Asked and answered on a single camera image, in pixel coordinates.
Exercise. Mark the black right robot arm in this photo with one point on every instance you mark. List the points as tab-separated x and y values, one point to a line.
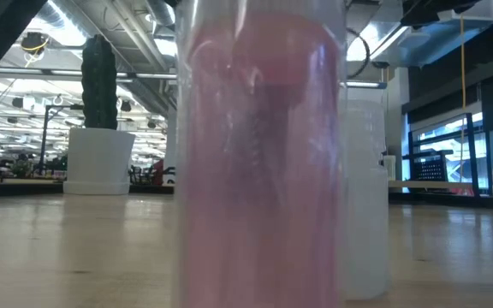
426	10

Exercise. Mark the green cactus plant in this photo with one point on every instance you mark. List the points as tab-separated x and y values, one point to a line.
99	85

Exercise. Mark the wooden shelf board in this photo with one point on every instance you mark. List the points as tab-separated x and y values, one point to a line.
430	184

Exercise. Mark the black ceiling lamp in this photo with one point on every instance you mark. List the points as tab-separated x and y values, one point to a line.
33	42

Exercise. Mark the fluorescent light tube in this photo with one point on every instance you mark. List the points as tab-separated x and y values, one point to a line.
364	84

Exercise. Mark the silver ventilation duct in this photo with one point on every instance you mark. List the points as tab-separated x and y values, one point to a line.
426	43

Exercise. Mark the white hexagonal plant pot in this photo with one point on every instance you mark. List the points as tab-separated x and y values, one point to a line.
99	162

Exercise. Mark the yellow medicine bottle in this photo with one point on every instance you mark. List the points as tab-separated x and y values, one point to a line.
390	169

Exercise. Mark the red object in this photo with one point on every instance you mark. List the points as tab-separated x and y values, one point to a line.
158	171

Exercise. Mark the pink medicine bottle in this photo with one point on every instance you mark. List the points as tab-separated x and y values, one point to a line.
259	192

